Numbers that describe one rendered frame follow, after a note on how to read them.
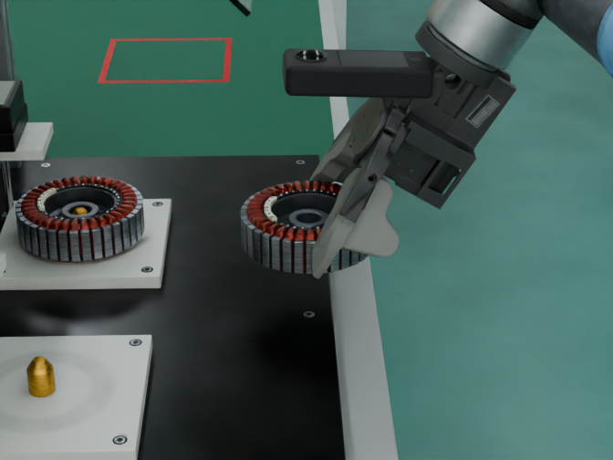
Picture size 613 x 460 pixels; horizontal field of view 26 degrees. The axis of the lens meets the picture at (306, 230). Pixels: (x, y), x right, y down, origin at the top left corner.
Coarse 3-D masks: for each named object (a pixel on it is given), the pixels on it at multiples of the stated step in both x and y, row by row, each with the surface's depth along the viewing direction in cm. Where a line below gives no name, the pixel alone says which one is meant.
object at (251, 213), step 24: (264, 192) 111; (288, 192) 112; (312, 192) 112; (336, 192) 112; (264, 216) 107; (288, 216) 112; (312, 216) 110; (264, 240) 105; (288, 240) 104; (312, 240) 104; (264, 264) 106; (288, 264) 105; (336, 264) 105
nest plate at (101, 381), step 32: (0, 352) 102; (32, 352) 102; (64, 352) 102; (96, 352) 102; (128, 352) 102; (0, 384) 98; (64, 384) 98; (96, 384) 98; (128, 384) 98; (0, 416) 95; (32, 416) 95; (64, 416) 95; (96, 416) 95; (128, 416) 95; (0, 448) 91; (32, 448) 91; (64, 448) 91; (96, 448) 91; (128, 448) 91
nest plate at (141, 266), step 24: (144, 216) 123; (168, 216) 123; (0, 240) 118; (144, 240) 118; (24, 264) 115; (48, 264) 115; (72, 264) 115; (96, 264) 115; (120, 264) 115; (144, 264) 115; (0, 288) 113; (24, 288) 113; (48, 288) 113; (72, 288) 113; (96, 288) 113
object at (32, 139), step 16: (0, 80) 115; (16, 80) 115; (0, 96) 112; (16, 96) 113; (0, 112) 110; (16, 112) 113; (0, 128) 111; (16, 128) 112; (32, 128) 116; (48, 128) 116; (0, 144) 111; (16, 144) 112; (32, 144) 113; (48, 144) 115; (0, 160) 112; (16, 160) 112; (32, 160) 112
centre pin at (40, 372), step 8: (32, 360) 97; (40, 360) 96; (32, 368) 96; (40, 368) 96; (48, 368) 96; (32, 376) 96; (40, 376) 96; (48, 376) 96; (32, 384) 97; (40, 384) 96; (48, 384) 97; (32, 392) 97; (40, 392) 97; (48, 392) 97
